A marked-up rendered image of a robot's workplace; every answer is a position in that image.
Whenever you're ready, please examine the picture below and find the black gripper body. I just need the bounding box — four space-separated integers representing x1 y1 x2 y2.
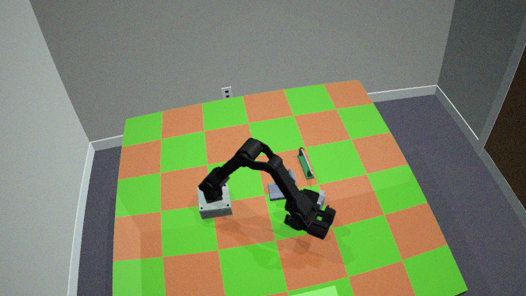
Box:
284 201 336 225

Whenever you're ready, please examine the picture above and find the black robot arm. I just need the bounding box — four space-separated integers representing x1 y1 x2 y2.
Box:
198 138 330 239

